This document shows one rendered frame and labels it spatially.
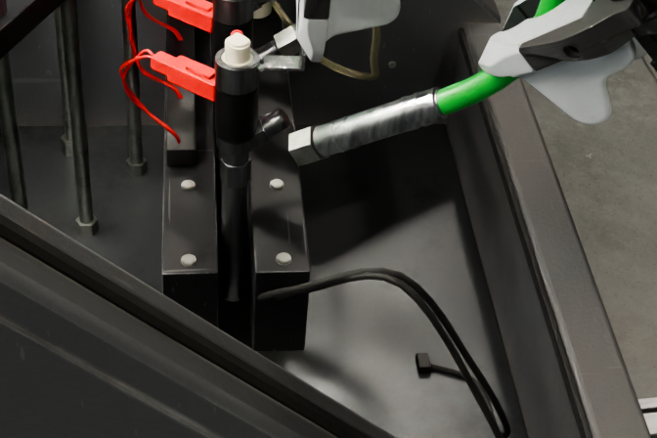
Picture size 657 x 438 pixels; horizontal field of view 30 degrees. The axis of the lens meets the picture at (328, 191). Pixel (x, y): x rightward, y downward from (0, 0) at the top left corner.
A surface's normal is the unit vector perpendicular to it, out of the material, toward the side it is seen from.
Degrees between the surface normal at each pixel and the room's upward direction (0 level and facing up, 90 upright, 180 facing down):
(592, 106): 101
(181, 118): 0
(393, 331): 0
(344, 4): 93
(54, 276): 43
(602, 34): 92
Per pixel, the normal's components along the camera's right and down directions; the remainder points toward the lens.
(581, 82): -0.48, 0.68
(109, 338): 0.36, 0.38
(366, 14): 0.09, 0.69
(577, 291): 0.07, -0.76
